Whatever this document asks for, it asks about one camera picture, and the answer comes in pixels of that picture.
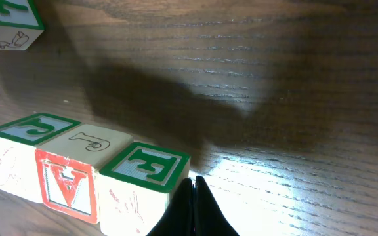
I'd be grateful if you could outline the wooden block yellow side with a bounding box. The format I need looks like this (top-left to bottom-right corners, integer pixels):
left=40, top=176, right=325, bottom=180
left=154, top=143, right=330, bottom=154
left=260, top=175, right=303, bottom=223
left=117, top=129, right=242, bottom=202
left=98, top=142, right=190, bottom=235

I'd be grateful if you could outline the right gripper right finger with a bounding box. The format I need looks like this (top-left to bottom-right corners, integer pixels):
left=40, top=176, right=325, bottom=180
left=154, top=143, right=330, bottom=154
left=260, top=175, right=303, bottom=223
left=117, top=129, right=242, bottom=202
left=193, top=176, right=239, bottom=236

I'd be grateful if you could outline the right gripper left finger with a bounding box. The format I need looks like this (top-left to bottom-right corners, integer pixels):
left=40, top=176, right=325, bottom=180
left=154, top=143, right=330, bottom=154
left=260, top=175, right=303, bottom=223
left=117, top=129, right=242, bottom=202
left=147, top=178, right=193, bottom=236

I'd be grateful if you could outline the wooden block red side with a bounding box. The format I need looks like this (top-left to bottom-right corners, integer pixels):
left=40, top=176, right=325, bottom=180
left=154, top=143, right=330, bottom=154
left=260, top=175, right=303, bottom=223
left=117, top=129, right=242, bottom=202
left=0, top=0, right=45, bottom=50

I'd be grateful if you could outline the red letter block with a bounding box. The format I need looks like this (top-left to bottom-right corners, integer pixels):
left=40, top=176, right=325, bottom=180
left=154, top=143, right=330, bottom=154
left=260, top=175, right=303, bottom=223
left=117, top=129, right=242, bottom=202
left=35, top=124, right=133, bottom=224

